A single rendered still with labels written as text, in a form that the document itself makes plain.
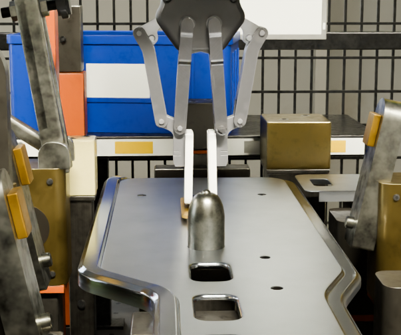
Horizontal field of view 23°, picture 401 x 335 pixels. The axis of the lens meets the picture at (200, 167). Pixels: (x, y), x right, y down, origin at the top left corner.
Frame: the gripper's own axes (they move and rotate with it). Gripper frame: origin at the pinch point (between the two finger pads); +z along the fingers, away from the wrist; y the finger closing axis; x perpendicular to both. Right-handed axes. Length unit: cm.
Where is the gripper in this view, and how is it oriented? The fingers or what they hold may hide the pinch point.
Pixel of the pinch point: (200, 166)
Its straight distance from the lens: 95.1
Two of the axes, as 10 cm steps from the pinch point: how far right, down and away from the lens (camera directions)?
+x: -0.4, -1.8, 9.8
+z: 0.0, 9.8, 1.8
